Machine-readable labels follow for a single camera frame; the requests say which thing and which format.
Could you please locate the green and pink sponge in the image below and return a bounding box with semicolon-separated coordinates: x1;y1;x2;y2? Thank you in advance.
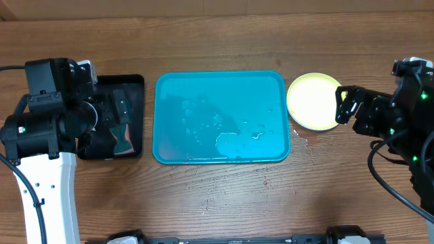
109;124;135;155

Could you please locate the yellow green plate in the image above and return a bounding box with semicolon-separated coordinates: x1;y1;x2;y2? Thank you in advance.
286;73;340;131

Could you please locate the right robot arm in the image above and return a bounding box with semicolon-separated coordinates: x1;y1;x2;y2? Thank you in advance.
335;57;433;241

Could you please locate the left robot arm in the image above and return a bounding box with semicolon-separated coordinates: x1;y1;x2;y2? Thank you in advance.
1;58;141;243

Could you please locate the black plastic tray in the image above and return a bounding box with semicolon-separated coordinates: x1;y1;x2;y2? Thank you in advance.
77;74;144;160

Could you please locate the teal plastic tray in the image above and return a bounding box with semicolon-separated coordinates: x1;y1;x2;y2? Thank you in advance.
153;70;291;165

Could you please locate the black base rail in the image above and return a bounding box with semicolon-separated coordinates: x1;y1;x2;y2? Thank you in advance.
86;225;386;244

